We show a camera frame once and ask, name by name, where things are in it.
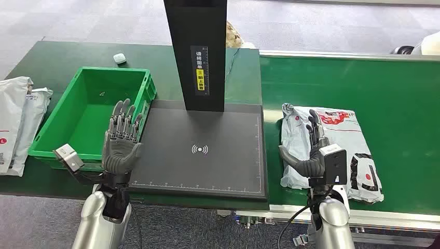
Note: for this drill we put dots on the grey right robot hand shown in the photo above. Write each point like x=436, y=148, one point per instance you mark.
x=309, y=166

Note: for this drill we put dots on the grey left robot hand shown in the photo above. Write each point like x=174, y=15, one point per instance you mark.
x=118, y=154

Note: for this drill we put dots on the grey package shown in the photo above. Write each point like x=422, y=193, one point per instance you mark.
x=343, y=137

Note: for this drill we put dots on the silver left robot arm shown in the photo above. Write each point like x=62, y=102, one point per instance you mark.
x=92, y=223

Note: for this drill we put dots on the black inbound scanner machine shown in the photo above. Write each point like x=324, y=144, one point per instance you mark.
x=206, y=168

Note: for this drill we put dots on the white package with printed label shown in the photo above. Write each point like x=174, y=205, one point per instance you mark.
x=32, y=117

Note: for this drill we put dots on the green conveyor belt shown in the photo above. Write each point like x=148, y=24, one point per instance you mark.
x=405, y=120

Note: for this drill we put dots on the white package with red mark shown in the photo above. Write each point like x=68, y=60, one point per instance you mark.
x=10, y=113

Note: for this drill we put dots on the person beside conveyor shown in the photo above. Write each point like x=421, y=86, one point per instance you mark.
x=429, y=43

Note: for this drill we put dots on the green plastic crate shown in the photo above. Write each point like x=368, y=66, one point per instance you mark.
x=86, y=117

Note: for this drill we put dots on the green circuit board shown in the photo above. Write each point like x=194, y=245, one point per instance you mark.
x=254, y=220

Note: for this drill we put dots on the small white earbud case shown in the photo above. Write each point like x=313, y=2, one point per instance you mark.
x=119, y=58

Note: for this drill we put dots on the dark green table cover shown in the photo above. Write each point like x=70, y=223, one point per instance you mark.
x=68, y=55

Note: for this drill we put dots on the black and yellow label sticker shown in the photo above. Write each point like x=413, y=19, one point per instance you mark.
x=200, y=68

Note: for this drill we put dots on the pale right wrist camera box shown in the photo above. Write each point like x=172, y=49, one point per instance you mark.
x=335, y=165

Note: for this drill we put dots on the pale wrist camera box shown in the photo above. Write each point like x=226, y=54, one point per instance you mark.
x=335, y=165
x=68, y=156

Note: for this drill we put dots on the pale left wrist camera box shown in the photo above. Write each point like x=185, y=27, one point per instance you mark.
x=68, y=156

